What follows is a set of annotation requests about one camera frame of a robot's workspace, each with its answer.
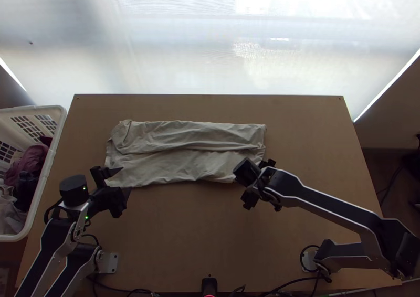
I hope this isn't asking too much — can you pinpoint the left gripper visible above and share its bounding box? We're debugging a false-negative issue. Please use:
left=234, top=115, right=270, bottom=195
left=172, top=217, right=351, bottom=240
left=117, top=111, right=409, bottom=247
left=88, top=166, right=129, bottom=220

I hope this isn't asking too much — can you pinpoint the white translucent curtain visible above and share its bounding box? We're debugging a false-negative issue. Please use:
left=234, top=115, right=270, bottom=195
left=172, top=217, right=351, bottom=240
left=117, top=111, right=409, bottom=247
left=0, top=0, right=420, bottom=123

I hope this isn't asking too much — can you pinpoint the black cable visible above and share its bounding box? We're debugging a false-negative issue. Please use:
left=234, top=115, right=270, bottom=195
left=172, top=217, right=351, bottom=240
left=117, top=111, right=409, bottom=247
left=43, top=197, right=66, bottom=227
left=375, top=164, right=405, bottom=196
left=300, top=244, right=333, bottom=284

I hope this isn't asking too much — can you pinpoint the white laundry basket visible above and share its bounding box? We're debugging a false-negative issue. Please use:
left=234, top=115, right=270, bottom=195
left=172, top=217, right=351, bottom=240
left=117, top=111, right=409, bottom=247
left=0, top=105, right=68, bottom=242

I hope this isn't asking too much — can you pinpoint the off-white t-shirt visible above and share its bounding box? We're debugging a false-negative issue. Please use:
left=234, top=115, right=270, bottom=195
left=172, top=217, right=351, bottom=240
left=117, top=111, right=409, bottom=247
left=104, top=119, right=267, bottom=189

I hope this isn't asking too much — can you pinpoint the heap of clothes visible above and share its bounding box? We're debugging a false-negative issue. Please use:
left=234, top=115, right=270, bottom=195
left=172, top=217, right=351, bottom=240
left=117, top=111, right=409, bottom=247
left=0, top=134, right=53, bottom=236

